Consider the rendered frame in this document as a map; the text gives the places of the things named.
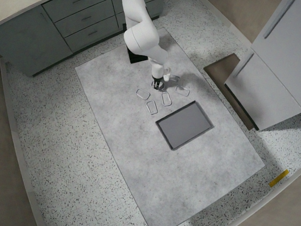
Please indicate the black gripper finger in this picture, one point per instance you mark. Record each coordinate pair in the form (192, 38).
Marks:
(156, 85)

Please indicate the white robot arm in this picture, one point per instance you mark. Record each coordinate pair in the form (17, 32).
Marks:
(142, 38)

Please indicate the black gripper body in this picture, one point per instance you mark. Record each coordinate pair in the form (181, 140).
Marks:
(157, 79)

